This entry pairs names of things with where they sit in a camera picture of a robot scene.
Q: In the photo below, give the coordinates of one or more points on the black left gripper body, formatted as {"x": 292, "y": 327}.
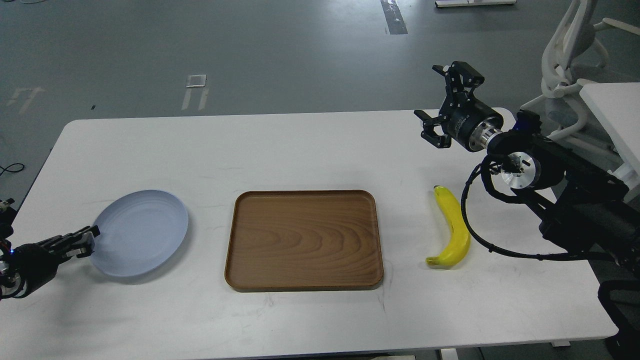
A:
{"x": 34, "y": 266}

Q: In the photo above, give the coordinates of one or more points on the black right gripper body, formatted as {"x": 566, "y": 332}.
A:
{"x": 466, "y": 121}

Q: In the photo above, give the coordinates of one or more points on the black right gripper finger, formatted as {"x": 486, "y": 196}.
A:
{"x": 434, "y": 130}
{"x": 461, "y": 80}

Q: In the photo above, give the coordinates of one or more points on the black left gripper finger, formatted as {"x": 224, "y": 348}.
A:
{"x": 81, "y": 249}
{"x": 83, "y": 240}

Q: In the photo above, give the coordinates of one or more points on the light blue plate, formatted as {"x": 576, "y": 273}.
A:
{"x": 138, "y": 233}

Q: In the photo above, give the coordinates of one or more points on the yellow banana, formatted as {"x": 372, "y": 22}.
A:
{"x": 460, "y": 239}

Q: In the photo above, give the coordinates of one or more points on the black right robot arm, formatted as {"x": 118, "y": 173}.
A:
{"x": 581, "y": 207}

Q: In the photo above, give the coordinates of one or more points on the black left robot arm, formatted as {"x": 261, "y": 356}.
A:
{"x": 7, "y": 276}

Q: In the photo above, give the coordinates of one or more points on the white furniture base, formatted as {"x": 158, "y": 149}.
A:
{"x": 442, "y": 4}

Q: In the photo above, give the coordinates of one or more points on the white office chair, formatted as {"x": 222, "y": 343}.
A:
{"x": 573, "y": 58}

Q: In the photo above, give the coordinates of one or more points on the white side table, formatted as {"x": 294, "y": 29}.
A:
{"x": 617, "y": 108}

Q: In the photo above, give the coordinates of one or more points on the brown wooden tray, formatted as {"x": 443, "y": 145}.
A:
{"x": 304, "y": 240}

